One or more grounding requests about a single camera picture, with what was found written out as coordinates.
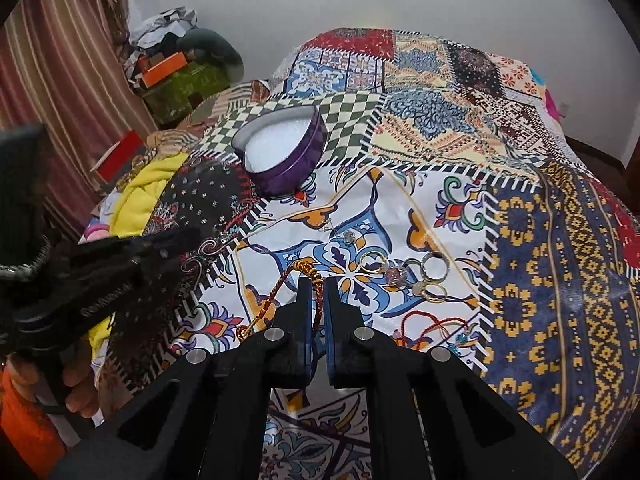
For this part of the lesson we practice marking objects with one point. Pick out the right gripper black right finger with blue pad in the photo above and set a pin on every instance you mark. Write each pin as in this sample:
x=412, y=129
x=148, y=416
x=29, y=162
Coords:
x=429, y=415

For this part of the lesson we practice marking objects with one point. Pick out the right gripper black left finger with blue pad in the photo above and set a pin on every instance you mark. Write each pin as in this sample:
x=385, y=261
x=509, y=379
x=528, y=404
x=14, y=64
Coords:
x=205, y=417

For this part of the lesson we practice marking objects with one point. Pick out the purple heart-shaped jewelry box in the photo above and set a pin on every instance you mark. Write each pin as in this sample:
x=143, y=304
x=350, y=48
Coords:
x=280, y=149

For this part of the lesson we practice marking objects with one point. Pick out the person's hand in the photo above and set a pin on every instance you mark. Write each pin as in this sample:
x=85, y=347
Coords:
x=77, y=377

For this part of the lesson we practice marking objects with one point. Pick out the yellow garment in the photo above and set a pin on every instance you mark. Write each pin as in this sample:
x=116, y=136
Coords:
x=126, y=213

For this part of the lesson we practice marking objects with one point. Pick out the colourful patchwork cloth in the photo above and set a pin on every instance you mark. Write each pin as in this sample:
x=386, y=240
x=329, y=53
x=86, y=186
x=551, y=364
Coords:
x=450, y=211

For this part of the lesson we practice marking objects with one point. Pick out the green covered cabinet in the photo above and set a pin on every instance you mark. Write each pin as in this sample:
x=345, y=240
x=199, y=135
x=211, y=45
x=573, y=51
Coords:
x=179, y=94

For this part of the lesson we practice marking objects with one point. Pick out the striped red curtain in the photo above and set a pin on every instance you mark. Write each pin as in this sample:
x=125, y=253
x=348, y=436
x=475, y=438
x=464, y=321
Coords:
x=61, y=65

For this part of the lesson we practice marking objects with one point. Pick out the orange box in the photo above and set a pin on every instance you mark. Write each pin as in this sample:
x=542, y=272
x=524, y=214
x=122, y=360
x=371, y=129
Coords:
x=164, y=69

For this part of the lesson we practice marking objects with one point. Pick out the pile of clothes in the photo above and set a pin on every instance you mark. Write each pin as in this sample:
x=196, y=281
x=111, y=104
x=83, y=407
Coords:
x=176, y=30

